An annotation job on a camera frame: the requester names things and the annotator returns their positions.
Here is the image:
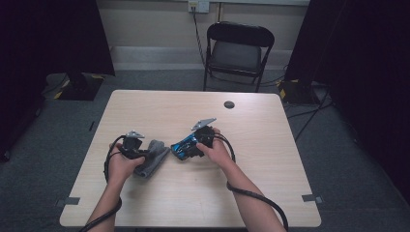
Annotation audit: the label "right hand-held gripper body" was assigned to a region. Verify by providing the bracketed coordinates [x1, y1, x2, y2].
[190, 117, 218, 150]

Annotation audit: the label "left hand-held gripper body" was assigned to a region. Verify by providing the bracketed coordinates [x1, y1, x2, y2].
[121, 130, 152, 160]

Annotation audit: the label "grey cloth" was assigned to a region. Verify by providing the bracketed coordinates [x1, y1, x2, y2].
[132, 138, 171, 180]

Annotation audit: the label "blue toy car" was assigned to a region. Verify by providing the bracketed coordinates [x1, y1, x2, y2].
[170, 131, 203, 161]

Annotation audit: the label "person's left hand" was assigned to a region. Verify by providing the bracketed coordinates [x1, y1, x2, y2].
[107, 142, 147, 187]

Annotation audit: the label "person's right hand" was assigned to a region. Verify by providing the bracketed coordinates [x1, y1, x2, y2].
[195, 127, 234, 169]

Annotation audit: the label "black stand base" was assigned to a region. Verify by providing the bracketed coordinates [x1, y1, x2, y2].
[276, 78, 324, 106]
[53, 72, 106, 102]

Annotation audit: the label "black folding chair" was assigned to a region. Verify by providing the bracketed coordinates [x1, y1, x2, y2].
[202, 20, 276, 94]

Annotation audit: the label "grey tape strip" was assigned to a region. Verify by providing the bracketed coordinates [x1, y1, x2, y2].
[54, 196, 81, 208]
[301, 193, 324, 205]

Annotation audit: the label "black curtain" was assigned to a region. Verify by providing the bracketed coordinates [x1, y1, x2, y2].
[0, 0, 116, 162]
[284, 0, 410, 204]

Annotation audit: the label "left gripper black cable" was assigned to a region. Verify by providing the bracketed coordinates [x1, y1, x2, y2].
[77, 134, 131, 232]

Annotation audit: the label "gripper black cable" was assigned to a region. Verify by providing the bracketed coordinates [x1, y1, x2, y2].
[212, 132, 290, 232]
[77, 134, 131, 232]

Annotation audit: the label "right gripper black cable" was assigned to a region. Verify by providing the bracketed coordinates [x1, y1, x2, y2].
[212, 132, 290, 232]

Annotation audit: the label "black socket cable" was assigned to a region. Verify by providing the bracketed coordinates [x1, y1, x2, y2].
[191, 6, 208, 67]

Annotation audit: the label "black floor cables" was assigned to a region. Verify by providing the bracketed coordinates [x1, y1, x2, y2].
[285, 88, 337, 143]

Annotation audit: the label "white wall socket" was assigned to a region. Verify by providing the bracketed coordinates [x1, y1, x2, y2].
[188, 0, 211, 15]

